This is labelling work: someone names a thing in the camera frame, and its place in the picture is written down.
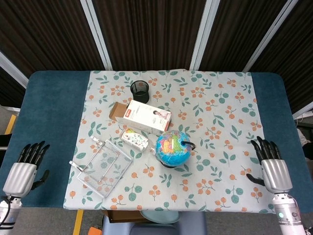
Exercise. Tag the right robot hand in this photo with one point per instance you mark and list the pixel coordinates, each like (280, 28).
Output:
(275, 176)

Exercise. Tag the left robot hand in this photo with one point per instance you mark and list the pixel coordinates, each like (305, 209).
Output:
(22, 177)

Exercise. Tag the small blue globe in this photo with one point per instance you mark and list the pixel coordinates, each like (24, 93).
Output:
(173, 148)

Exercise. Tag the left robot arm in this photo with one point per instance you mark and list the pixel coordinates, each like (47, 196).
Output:
(9, 211)

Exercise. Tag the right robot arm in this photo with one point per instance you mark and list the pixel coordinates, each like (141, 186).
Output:
(289, 214)

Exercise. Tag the blue table cover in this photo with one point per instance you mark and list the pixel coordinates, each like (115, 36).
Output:
(44, 137)

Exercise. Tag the brown cardboard box under table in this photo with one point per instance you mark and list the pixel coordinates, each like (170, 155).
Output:
(119, 216)

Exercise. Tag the floral print tablecloth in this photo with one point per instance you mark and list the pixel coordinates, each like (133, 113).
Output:
(171, 117)

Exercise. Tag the small patterned carton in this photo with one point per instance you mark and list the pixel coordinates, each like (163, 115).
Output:
(135, 140)

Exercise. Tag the light blue round stool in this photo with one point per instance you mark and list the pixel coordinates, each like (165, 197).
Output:
(160, 216)

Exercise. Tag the grey blue chair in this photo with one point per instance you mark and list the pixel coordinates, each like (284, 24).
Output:
(151, 224)

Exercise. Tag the white product box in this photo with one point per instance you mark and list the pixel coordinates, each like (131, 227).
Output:
(145, 117)

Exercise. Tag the black mesh pen cup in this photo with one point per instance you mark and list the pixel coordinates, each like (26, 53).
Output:
(140, 91)

